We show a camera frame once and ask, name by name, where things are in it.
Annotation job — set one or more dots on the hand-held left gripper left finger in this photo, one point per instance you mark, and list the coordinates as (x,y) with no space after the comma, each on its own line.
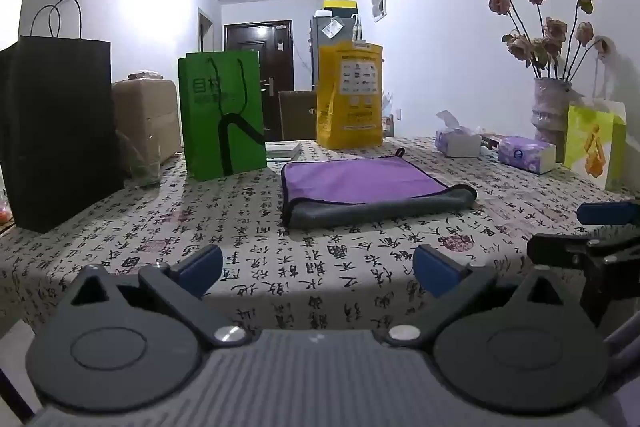
(202,269)

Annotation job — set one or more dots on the flat white box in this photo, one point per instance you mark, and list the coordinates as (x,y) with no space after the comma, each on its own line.
(282,149)

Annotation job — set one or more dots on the framed wall picture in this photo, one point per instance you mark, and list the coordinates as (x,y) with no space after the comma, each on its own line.
(379,1)

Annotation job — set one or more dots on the clear glass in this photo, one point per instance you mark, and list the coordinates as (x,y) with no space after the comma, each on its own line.
(142,164)

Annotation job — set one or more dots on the wrapped flower vase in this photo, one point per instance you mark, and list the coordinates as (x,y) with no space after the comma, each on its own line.
(550,112)

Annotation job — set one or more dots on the yellow box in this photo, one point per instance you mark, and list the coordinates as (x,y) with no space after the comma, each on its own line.
(339,5)

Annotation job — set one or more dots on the brown cardboard box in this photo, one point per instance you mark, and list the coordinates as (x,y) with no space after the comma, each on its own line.
(150,117)

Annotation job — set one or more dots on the yellow paper bag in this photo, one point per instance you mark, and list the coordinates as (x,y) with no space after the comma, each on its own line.
(350,97)

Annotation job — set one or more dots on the grey refrigerator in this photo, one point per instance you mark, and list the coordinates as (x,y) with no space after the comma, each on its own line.
(327,52)

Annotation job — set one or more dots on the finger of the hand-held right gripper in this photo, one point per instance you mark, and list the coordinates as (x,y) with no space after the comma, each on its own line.
(607,213)
(560,251)

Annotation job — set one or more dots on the black paper bag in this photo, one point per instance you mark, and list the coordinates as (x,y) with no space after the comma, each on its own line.
(57,127)

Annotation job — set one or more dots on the calligraphy printed tablecloth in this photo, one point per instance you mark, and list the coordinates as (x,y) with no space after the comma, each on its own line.
(300,257)

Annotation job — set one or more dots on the open tissue box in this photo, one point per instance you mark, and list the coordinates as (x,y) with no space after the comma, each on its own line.
(456,142)

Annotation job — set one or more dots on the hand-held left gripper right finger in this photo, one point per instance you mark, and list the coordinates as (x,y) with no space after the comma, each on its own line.
(434,271)

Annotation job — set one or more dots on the dark entrance door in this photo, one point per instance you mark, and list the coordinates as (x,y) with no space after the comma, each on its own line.
(260,67)

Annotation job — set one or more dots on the green paper bag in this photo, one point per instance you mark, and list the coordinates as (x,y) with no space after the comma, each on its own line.
(222,117)

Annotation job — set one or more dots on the dried rose bouquet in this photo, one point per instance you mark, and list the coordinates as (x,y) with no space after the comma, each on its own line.
(545,32)

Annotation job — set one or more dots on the purple tissue pack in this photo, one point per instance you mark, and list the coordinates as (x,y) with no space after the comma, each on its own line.
(527,155)

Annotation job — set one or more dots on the purple and grey towel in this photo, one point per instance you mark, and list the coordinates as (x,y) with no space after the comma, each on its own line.
(365,187)

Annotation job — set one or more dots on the yellow-green gift bag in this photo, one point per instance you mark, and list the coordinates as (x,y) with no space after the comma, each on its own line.
(595,147)

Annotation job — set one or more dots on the small dark box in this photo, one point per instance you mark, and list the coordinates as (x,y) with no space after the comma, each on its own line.
(492,141)

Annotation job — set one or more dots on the brown chair back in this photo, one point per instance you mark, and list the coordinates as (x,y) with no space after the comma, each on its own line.
(297,114)

